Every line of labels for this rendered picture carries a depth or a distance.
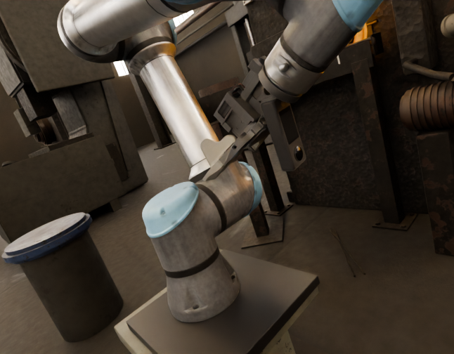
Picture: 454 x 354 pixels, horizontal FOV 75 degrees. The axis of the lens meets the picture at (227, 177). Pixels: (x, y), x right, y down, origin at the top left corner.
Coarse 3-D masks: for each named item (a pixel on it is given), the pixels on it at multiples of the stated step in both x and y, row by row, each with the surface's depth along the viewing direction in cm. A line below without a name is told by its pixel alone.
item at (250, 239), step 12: (240, 84) 126; (204, 96) 140; (216, 96) 139; (204, 108) 142; (216, 108) 140; (216, 120) 142; (240, 156) 132; (252, 216) 141; (264, 216) 144; (252, 228) 154; (264, 228) 141; (276, 228) 146; (252, 240) 142; (264, 240) 139; (276, 240) 135
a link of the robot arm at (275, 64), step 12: (276, 48) 39; (276, 60) 39; (288, 60) 37; (276, 72) 39; (288, 72) 38; (300, 72) 38; (312, 72) 38; (276, 84) 40; (288, 84) 39; (300, 84) 39; (312, 84) 41
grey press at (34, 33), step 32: (0, 0) 248; (32, 0) 265; (64, 0) 285; (0, 32) 252; (32, 32) 263; (0, 64) 290; (32, 64) 262; (64, 64) 281; (96, 64) 304; (32, 96) 296; (64, 96) 324; (96, 96) 329; (32, 128) 331; (96, 128) 327; (128, 128) 355; (128, 160) 349
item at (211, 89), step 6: (234, 78) 385; (216, 84) 375; (222, 84) 375; (228, 84) 378; (234, 84) 383; (204, 90) 383; (210, 90) 379; (216, 90) 377; (216, 126) 396; (216, 132) 400; (222, 138) 398
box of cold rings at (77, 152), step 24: (72, 144) 264; (96, 144) 279; (0, 168) 228; (24, 168) 239; (48, 168) 251; (72, 168) 264; (96, 168) 277; (0, 192) 228; (24, 192) 238; (48, 192) 250; (72, 192) 263; (96, 192) 277; (120, 192) 293; (0, 216) 227; (24, 216) 237; (48, 216) 249
